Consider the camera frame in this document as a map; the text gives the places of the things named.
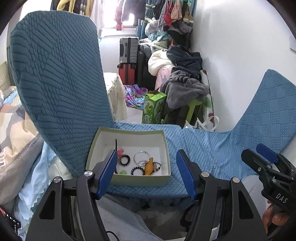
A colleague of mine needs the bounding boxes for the black patterned woven bangle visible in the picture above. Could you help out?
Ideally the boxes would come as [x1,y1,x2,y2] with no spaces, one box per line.
[118,154,130,166]

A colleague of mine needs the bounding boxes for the pink ribbon hair clip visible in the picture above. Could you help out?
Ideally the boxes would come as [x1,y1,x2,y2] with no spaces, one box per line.
[117,149,124,158]

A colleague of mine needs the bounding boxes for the orange gourd ornament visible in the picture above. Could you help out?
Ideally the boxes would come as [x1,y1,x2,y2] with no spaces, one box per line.
[144,157,154,176]

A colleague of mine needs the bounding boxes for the black coil hair tie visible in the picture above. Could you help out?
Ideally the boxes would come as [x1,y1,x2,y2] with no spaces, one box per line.
[130,166,146,176]

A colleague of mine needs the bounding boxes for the pale green box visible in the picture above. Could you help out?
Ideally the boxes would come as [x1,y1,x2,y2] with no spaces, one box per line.
[86,127,171,187]

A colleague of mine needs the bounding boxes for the silver ring bangle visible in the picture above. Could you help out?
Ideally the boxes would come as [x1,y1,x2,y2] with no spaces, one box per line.
[133,151,150,167]

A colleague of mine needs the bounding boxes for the person right hand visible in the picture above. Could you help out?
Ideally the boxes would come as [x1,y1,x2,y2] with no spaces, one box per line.
[262,200,290,237]

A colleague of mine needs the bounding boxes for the green plastic stool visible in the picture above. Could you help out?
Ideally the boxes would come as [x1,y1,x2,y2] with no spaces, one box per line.
[162,99,203,128]

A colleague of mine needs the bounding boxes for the green cardboard carton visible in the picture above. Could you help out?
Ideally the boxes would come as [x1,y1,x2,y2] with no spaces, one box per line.
[142,90,167,124]

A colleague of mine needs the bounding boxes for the grey fleece garment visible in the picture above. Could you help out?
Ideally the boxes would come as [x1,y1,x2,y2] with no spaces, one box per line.
[160,70,209,110]

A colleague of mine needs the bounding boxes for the purple patterned cloth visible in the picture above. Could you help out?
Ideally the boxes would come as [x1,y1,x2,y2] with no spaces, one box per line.
[124,84,148,110]

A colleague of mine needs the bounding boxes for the cream lace covered furniture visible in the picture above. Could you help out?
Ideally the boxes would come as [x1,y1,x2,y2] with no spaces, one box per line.
[103,72,127,121]

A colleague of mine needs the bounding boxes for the patterned bed quilt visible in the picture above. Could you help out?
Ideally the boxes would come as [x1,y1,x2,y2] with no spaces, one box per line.
[0,61,45,204]

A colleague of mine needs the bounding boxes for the dark navy jacket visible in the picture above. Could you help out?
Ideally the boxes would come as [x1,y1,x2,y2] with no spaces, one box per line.
[166,45,203,80]

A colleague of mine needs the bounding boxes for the red suitcase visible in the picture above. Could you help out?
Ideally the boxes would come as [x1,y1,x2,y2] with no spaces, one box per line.
[117,63,137,85]

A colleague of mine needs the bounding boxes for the white puffy jacket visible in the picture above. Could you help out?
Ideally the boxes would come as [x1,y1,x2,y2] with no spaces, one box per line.
[148,50,174,76]

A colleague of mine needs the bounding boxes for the grey suitcase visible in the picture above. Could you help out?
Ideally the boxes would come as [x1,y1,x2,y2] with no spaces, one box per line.
[119,37,139,64]

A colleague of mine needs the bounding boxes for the hanging clothes on rack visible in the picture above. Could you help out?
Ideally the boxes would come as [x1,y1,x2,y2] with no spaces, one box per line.
[52,0,102,38]

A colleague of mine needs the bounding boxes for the white bag with straps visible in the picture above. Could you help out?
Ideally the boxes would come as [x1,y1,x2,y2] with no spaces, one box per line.
[184,115,220,132]

